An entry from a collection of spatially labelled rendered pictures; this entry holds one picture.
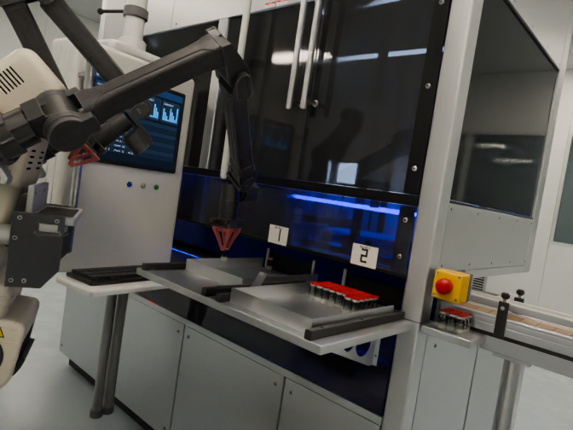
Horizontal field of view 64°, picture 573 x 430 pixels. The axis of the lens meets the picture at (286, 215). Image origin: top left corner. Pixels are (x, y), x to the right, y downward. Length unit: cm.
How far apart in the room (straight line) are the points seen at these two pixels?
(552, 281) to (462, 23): 475
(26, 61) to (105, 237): 75
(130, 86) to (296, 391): 103
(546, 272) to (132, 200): 489
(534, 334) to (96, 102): 111
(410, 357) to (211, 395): 85
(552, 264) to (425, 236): 465
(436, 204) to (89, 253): 112
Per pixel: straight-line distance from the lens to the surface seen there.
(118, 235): 174
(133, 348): 228
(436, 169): 125
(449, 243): 134
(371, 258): 132
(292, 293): 131
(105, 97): 99
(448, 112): 127
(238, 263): 161
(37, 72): 114
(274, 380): 160
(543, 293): 589
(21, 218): 110
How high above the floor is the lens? 117
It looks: 3 degrees down
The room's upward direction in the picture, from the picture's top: 9 degrees clockwise
